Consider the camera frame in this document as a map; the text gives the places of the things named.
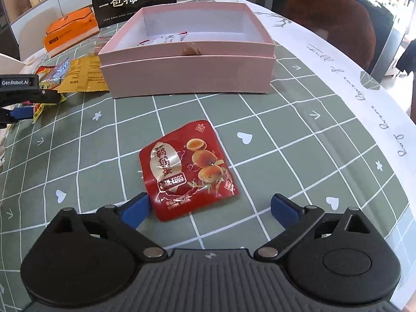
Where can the white crumpled cloth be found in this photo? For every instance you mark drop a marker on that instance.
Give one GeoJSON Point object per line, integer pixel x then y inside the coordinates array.
{"type": "Point", "coordinates": [2, 146]}

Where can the brown upholstered chair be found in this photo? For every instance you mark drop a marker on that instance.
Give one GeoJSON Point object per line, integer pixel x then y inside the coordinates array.
{"type": "Point", "coordinates": [334, 22]}

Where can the orange gift box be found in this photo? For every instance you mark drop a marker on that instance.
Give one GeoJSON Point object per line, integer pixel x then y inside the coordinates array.
{"type": "Point", "coordinates": [70, 29]}

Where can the red and yellow snack packet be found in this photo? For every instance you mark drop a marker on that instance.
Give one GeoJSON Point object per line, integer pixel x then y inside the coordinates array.
{"type": "Point", "coordinates": [42, 110]}

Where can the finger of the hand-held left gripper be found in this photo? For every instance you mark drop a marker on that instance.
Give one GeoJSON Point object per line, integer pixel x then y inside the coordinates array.
{"type": "Point", "coordinates": [22, 113]}
{"type": "Point", "coordinates": [42, 97]}

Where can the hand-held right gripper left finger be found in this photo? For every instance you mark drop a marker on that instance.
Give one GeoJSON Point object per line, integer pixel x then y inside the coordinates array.
{"type": "Point", "coordinates": [136, 208]}

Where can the white snack packet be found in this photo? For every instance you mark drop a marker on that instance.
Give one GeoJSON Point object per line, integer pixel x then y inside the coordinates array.
{"type": "Point", "coordinates": [162, 39]}

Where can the black plum gift box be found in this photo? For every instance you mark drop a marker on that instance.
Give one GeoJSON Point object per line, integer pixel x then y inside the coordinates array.
{"type": "Point", "coordinates": [130, 0]}

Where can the red quail egg snack packet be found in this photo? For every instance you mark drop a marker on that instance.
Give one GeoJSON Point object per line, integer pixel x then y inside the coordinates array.
{"type": "Point", "coordinates": [187, 170]}

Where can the pink cardboard box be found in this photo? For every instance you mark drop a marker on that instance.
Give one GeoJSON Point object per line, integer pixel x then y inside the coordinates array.
{"type": "Point", "coordinates": [191, 55]}

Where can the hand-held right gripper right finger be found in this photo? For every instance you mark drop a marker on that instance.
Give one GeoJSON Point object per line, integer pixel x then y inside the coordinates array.
{"type": "Point", "coordinates": [283, 206]}

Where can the green checked tablecloth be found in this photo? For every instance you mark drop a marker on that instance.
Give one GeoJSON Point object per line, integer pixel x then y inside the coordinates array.
{"type": "Point", "coordinates": [292, 130]}

